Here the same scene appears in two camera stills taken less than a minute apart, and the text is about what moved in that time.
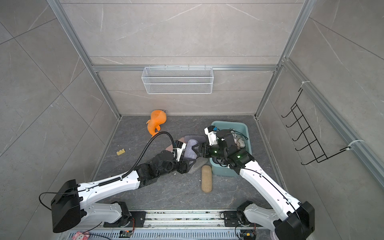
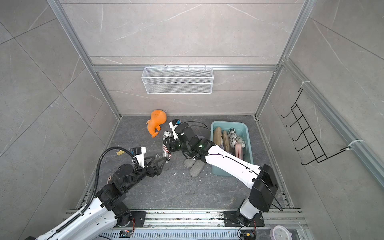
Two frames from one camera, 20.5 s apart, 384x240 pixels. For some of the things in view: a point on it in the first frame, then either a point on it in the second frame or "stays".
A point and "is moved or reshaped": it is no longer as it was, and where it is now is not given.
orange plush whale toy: (158, 117) stays
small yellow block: (120, 152) stays
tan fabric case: (206, 178) is moved or reshaped
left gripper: (186, 168) to (156, 170)
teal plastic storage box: (217, 170) stays
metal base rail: (173, 225) stays
